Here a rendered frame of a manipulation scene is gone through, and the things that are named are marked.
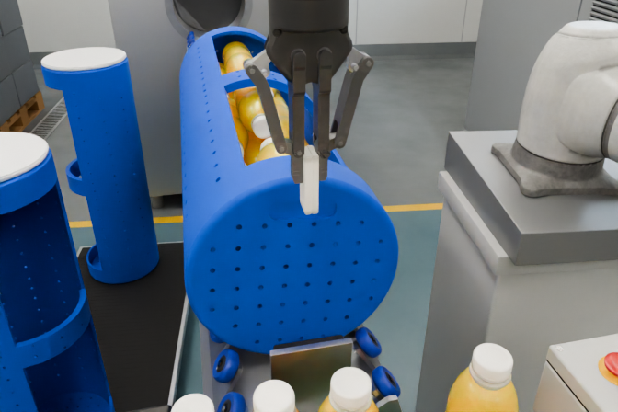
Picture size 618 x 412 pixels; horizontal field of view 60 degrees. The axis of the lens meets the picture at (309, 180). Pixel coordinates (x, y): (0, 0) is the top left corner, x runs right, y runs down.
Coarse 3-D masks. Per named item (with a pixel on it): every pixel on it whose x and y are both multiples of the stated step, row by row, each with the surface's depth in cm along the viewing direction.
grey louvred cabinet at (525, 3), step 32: (512, 0) 298; (544, 0) 265; (576, 0) 240; (608, 0) 216; (480, 32) 343; (512, 32) 300; (544, 32) 267; (480, 64) 346; (512, 64) 302; (480, 96) 348; (512, 96) 304; (480, 128) 350; (512, 128) 305
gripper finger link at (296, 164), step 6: (288, 144) 55; (288, 150) 56; (294, 156) 56; (294, 162) 56; (300, 162) 56; (294, 168) 57; (300, 168) 57; (294, 174) 57; (300, 174) 57; (294, 180) 57; (300, 180) 57
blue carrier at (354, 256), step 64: (192, 64) 123; (192, 128) 93; (192, 192) 75; (256, 192) 63; (320, 192) 65; (192, 256) 65; (256, 256) 67; (320, 256) 69; (384, 256) 72; (256, 320) 72; (320, 320) 74
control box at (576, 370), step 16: (608, 336) 59; (560, 352) 57; (576, 352) 57; (592, 352) 57; (608, 352) 57; (544, 368) 59; (560, 368) 56; (576, 368) 55; (592, 368) 55; (544, 384) 59; (560, 384) 57; (576, 384) 54; (592, 384) 53; (608, 384) 53; (544, 400) 60; (560, 400) 57; (576, 400) 55; (592, 400) 52; (608, 400) 52
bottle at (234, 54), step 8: (224, 48) 136; (232, 48) 132; (240, 48) 131; (224, 56) 132; (232, 56) 126; (240, 56) 125; (248, 56) 126; (224, 64) 130; (232, 64) 123; (240, 64) 122
